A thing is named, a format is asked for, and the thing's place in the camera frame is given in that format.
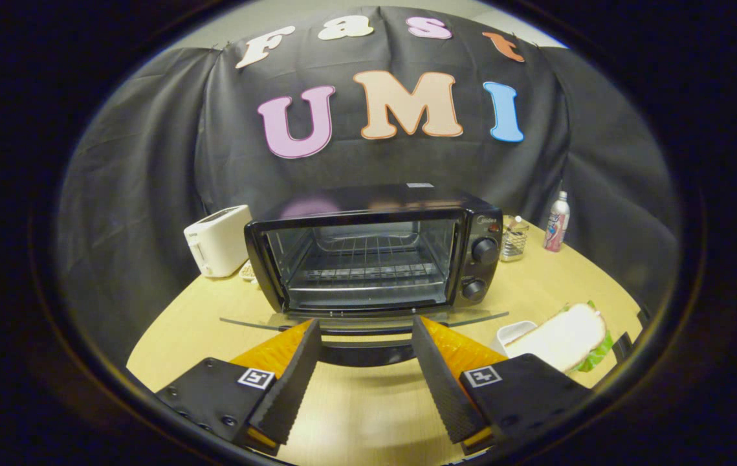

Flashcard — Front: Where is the black backdrop cloth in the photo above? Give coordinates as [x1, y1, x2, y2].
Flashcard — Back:
[58, 6, 679, 370]

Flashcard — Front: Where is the white plastic tray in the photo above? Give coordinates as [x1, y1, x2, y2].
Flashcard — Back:
[490, 320, 538, 358]

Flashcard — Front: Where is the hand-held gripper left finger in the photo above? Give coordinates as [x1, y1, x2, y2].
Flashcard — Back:
[156, 318, 322, 456]

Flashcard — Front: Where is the black chair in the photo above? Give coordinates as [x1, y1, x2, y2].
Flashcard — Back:
[612, 305, 654, 362]

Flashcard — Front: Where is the metal wire holder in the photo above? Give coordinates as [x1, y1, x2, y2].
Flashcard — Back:
[500, 219, 530, 262]

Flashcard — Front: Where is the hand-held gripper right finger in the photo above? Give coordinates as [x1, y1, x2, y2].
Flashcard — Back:
[412, 316, 593, 456]

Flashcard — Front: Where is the black toaster oven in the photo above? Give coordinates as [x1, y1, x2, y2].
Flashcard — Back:
[220, 183, 510, 368]

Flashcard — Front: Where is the lettuce sandwich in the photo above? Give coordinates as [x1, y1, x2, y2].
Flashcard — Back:
[504, 300, 615, 373]

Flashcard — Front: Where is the pink and white spray bottle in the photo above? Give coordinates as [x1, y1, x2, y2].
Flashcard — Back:
[543, 190, 571, 252]

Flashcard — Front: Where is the white bread toaster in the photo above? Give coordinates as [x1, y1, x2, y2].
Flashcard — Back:
[184, 205, 253, 279]

